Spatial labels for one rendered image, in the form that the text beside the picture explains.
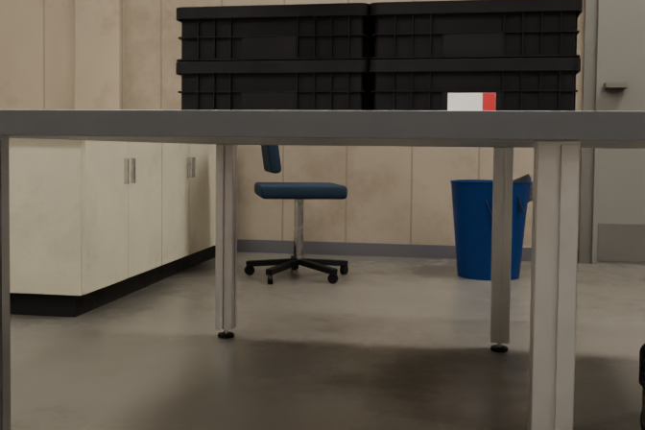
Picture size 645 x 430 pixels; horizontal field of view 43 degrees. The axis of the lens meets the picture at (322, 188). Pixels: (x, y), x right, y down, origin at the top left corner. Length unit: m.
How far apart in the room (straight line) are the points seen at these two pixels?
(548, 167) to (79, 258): 2.27
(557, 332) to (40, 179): 2.36
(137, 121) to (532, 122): 0.57
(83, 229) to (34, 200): 0.22
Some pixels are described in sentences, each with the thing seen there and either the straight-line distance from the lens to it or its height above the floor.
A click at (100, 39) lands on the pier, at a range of 5.42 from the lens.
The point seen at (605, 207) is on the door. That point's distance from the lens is 5.00.
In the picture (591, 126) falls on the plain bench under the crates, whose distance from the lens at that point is 1.17.
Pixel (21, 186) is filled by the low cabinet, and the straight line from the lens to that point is 3.28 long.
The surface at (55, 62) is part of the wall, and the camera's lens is 5.63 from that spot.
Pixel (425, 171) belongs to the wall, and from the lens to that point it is 4.97.
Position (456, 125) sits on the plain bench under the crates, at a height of 0.68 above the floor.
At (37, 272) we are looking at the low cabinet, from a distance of 3.28.
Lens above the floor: 0.64
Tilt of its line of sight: 3 degrees down
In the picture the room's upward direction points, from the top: 1 degrees clockwise
